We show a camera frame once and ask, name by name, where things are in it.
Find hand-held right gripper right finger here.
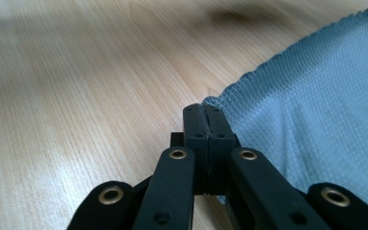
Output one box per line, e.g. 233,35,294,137
204,104,238,196

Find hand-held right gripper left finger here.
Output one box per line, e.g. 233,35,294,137
182,103,211,196

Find blue-grey cloth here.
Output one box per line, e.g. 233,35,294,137
200,9,368,221

